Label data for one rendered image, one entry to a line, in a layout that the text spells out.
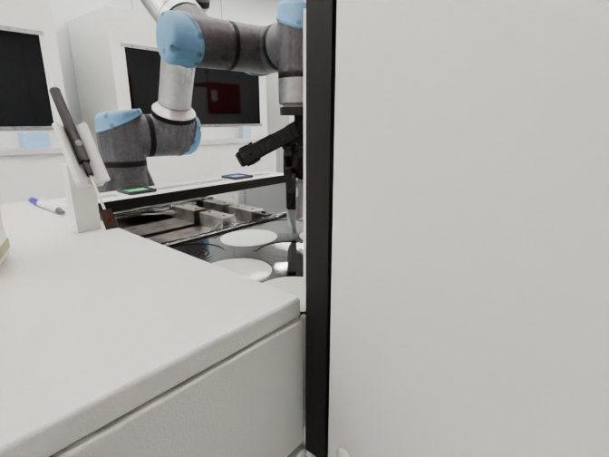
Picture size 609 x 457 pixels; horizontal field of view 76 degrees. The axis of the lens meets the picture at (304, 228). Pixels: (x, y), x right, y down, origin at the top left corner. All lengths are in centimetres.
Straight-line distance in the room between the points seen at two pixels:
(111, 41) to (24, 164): 127
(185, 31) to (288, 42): 15
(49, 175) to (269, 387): 325
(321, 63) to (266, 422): 27
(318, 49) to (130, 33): 380
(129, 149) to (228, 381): 90
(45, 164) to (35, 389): 324
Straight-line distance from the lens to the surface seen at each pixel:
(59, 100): 57
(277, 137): 64
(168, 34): 65
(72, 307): 35
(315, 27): 28
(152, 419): 26
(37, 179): 347
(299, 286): 49
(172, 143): 116
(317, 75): 27
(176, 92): 111
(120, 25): 402
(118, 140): 112
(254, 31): 71
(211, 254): 62
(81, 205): 55
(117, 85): 392
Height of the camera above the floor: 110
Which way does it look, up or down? 16 degrees down
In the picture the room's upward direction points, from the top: straight up
